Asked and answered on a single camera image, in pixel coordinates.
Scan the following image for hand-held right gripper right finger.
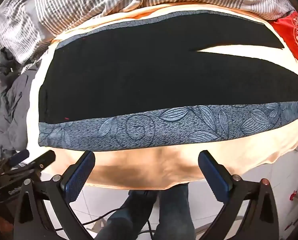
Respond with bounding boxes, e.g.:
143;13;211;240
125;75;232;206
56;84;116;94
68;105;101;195
196;150;280;240

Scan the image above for red patterned pillow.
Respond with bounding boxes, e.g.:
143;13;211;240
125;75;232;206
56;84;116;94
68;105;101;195
268;10;298;63

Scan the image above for person's leg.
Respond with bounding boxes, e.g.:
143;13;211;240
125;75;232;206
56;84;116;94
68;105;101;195
96;189;160;240
156;183;196;240

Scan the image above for grey crumpled cloth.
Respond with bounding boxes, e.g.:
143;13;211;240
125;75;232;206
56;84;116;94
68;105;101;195
0;47;41;158

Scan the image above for person's left leg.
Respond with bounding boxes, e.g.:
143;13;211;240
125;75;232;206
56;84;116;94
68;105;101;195
96;189;160;240

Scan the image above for black floor cable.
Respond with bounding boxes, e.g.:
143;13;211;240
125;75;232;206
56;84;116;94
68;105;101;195
54;206;155;240

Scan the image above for cream bed sheet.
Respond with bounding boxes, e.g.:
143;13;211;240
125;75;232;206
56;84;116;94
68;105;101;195
27;4;298;190

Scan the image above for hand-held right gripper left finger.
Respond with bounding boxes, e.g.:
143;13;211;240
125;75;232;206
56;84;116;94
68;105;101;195
13;151;96;240

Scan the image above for grey white striped duvet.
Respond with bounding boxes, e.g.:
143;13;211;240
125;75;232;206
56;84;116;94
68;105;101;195
0;0;297;68

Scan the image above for person's right leg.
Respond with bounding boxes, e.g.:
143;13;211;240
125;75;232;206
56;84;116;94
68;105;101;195
156;183;196;240

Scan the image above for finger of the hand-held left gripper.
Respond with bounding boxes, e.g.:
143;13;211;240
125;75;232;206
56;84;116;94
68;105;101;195
22;151;56;178
4;149;30;168

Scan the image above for black pants with blue stripe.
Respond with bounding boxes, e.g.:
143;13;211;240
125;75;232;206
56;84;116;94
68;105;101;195
38;10;298;153

